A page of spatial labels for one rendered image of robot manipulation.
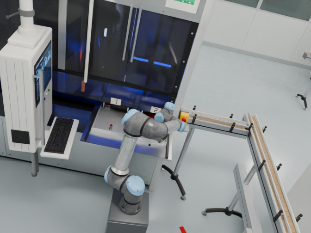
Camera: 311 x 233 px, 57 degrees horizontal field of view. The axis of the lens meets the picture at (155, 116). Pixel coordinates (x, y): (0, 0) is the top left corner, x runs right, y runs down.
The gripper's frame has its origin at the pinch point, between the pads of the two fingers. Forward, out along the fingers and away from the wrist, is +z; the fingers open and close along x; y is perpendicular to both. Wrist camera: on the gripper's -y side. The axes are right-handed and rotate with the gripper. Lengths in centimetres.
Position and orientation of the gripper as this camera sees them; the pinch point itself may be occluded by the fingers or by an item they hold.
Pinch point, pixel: (159, 142)
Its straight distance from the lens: 225.0
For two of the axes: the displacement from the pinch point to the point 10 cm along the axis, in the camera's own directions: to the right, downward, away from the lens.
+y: 0.7, -5.7, 8.2
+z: -2.1, 7.9, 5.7
